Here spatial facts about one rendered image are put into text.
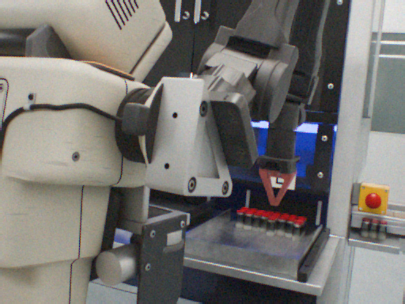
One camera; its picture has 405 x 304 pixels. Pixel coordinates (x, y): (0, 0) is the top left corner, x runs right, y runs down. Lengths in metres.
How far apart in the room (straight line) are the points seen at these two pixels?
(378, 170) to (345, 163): 4.63
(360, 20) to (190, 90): 0.91
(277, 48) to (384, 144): 5.33
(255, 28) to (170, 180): 0.24
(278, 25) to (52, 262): 0.38
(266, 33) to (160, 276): 0.35
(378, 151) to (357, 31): 4.64
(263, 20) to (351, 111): 0.73
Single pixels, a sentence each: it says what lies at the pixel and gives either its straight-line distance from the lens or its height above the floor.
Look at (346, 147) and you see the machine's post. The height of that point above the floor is 1.12.
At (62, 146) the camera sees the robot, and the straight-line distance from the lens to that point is 0.47.
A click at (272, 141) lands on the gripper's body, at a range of 0.91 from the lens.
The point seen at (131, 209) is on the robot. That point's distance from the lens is 0.63.
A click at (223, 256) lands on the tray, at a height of 0.89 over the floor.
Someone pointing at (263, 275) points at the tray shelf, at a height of 0.88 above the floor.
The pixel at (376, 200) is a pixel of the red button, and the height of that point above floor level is 1.00.
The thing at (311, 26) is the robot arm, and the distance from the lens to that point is 0.85.
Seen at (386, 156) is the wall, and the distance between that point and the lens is 5.90.
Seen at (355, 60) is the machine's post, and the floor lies 1.35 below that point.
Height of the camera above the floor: 1.20
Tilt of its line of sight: 6 degrees down
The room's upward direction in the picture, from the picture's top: 5 degrees clockwise
